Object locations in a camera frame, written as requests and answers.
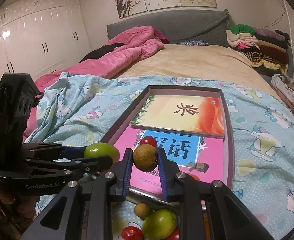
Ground brown longan fruit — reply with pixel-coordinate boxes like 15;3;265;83
134;203;153;220
133;144;158;172

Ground red cherry tomato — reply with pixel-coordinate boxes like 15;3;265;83
122;226;144;240
165;228;180;240
139;136;157;148

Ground large green apple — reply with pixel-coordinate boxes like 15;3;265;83
84;142;120;163

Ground small orange tangerine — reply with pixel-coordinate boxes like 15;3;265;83
188;173;200;181

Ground pink workbook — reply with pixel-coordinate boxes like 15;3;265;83
114;126;228;183

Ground shallow grey cardboard box tray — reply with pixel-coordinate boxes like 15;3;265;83
99;84;236;207

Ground yellow orange booklet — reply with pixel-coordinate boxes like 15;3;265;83
130;94;225;137

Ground Hello Kitty blue quilt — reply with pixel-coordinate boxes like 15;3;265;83
24;72;294;239

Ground black garment on bed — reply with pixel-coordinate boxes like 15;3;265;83
79;43;124;63

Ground white wardrobe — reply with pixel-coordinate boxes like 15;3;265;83
0;0;91;80

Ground beige bed blanket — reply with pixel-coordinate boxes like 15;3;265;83
114;44;279;99

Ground pink comforter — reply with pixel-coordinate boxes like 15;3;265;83
22;25;170;140

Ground white crumpled clothes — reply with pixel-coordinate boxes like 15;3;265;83
271;73;294;104

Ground grey headboard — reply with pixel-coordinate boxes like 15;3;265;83
106;9;230;47

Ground stack of folded clothes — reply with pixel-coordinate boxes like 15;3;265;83
226;24;290;77

